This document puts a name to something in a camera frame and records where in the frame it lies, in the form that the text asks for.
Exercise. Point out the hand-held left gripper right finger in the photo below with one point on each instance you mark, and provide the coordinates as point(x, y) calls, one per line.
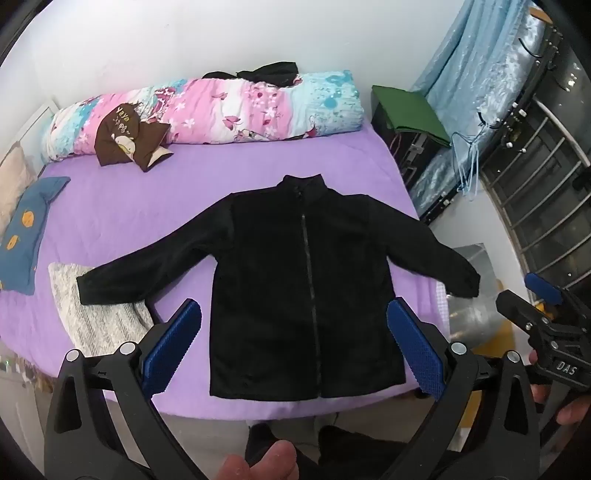
point(415, 350)

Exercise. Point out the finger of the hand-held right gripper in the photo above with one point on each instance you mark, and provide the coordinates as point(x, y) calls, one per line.
point(513, 307)
point(545, 288)

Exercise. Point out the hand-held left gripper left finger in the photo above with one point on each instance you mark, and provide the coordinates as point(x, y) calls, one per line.
point(171, 350)

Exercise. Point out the black zip jacket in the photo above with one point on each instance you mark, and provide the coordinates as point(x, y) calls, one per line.
point(277, 277)

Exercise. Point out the light blue clothes hanger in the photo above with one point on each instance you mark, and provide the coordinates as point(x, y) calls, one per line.
point(471, 170)

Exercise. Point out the person's right hand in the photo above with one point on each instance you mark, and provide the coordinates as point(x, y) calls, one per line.
point(572, 410)

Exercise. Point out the person's left hand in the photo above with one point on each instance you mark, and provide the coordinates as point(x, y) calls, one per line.
point(263, 464)

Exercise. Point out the grey knitted sweater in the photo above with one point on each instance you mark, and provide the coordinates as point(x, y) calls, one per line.
point(92, 323)

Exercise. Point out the metal window grille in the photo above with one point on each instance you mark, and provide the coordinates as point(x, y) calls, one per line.
point(531, 184)

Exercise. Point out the person's dark pants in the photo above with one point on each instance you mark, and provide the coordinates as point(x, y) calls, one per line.
point(341, 452)

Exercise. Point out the purple bed sheet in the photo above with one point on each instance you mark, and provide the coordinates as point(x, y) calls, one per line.
point(138, 203)

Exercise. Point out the blue pillow with orange prints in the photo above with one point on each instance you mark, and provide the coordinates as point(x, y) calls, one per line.
point(25, 240)

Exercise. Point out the black storage box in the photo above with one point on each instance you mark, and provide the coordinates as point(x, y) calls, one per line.
point(401, 154)

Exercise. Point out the brown printed cloth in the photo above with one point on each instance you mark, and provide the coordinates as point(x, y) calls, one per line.
point(115, 138)

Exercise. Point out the green bag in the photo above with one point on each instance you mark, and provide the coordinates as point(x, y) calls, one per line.
point(406, 110)

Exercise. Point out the beige pillow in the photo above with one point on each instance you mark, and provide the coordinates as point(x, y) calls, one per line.
point(14, 180)

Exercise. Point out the light blue curtain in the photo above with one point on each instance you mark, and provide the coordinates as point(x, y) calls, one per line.
point(461, 60)

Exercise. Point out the floral rolled quilt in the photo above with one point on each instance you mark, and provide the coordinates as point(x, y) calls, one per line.
point(258, 110)

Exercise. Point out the white bed headboard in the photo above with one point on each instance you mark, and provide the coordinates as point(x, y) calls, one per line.
point(32, 122)

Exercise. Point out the black cloth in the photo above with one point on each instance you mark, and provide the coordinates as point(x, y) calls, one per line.
point(277, 71)

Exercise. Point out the silver metal duct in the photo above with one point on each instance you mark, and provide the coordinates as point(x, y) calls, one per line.
point(471, 295)

